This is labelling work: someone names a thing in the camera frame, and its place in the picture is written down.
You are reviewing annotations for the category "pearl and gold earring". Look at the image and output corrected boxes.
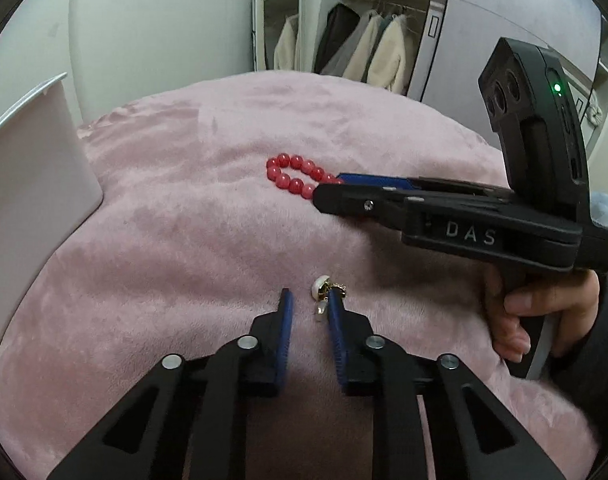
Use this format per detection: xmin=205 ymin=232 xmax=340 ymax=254
xmin=309 ymin=274 xmax=349 ymax=322

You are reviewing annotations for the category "tall wall mirror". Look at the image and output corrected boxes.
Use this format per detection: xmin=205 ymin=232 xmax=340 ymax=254
xmin=253 ymin=0 xmax=305 ymax=74

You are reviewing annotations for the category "red bead bracelet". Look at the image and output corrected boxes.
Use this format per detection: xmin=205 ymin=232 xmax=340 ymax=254
xmin=265 ymin=152 xmax=345 ymax=199

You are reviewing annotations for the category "dark hanging jacket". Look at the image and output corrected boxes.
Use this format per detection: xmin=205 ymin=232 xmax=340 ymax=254
xmin=313 ymin=2 xmax=361 ymax=74

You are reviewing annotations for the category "person's right hand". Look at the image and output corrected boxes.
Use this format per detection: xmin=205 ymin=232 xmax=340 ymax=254
xmin=485 ymin=267 xmax=601 ymax=362

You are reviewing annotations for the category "pink plush blanket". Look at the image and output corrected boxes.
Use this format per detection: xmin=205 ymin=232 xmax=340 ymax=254
xmin=0 ymin=71 xmax=603 ymax=480

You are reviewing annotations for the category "white plastic storage box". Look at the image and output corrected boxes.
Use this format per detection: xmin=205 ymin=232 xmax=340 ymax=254
xmin=0 ymin=72 xmax=105 ymax=283

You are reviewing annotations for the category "open wardrobe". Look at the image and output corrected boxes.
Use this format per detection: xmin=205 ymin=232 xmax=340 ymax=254
xmin=301 ymin=0 xmax=457 ymax=102

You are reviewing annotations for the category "cream fleece hanging coat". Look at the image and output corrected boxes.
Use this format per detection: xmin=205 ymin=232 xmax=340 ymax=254
xmin=341 ymin=14 xmax=408 ymax=94

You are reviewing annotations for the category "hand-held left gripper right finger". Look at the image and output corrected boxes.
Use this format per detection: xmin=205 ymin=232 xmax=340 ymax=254
xmin=325 ymin=292 xmax=543 ymax=480

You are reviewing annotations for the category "grey hanging coat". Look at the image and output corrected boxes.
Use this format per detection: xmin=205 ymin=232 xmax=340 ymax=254
xmin=328 ymin=9 xmax=385 ymax=79

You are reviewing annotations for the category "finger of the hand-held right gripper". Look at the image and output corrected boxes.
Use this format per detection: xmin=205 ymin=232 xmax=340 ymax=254
xmin=336 ymin=172 xmax=516 ymax=197
xmin=312 ymin=182 xmax=411 ymax=234

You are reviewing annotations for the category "wardrobe sliding door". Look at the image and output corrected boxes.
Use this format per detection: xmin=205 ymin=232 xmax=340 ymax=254
xmin=405 ymin=0 xmax=606 ymax=162

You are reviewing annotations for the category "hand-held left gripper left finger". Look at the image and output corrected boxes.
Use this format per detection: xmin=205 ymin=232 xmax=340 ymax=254
xmin=46 ymin=288 xmax=295 ymax=480

